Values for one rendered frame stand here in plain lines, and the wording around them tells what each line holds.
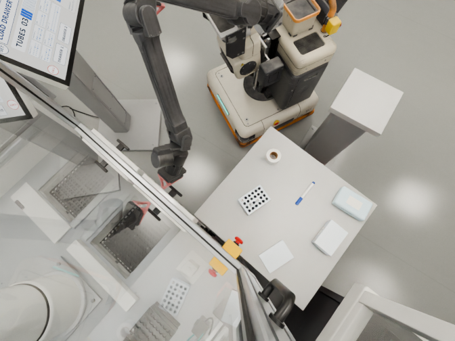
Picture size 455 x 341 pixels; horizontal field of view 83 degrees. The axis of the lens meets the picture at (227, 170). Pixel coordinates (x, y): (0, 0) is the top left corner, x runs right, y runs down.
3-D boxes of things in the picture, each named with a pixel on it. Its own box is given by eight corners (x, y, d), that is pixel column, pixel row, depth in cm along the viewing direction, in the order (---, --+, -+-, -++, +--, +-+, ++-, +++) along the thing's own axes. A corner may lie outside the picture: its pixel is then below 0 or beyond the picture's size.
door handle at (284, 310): (271, 273, 56) (290, 289, 38) (280, 281, 56) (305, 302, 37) (256, 291, 55) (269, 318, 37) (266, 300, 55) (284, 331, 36)
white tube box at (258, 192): (259, 186, 122) (260, 184, 118) (269, 200, 120) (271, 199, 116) (237, 200, 120) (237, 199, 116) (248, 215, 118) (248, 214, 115)
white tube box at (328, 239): (327, 220, 117) (332, 219, 112) (343, 233, 116) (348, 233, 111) (310, 241, 115) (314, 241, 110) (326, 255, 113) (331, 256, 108)
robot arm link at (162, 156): (192, 135, 89) (179, 128, 94) (163, 139, 81) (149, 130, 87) (189, 166, 94) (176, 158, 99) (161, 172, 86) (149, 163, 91)
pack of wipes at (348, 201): (330, 203, 119) (334, 202, 115) (340, 187, 121) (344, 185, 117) (359, 222, 117) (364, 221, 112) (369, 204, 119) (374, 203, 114)
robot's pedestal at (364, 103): (311, 125, 211) (353, 65, 138) (344, 144, 207) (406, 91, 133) (293, 154, 205) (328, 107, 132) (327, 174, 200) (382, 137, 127)
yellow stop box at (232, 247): (229, 237, 108) (229, 237, 101) (243, 248, 107) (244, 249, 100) (222, 246, 107) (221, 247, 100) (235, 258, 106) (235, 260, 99)
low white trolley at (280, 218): (256, 166, 203) (271, 125, 130) (321, 218, 192) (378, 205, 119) (208, 224, 192) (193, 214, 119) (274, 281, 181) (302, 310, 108)
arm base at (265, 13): (283, 13, 92) (267, -10, 95) (269, 9, 87) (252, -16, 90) (268, 34, 98) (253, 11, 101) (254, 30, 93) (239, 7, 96)
